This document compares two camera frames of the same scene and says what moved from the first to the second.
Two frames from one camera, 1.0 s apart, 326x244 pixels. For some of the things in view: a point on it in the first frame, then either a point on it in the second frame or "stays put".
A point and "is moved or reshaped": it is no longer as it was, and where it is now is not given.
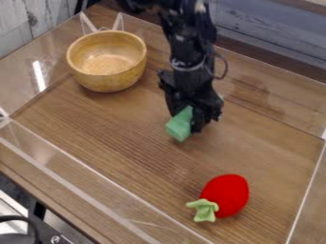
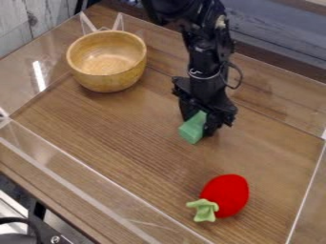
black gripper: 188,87 -> 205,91
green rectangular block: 179,123 is moved or reshaped
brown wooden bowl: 106,60 stays put
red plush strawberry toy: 224,198 stays put
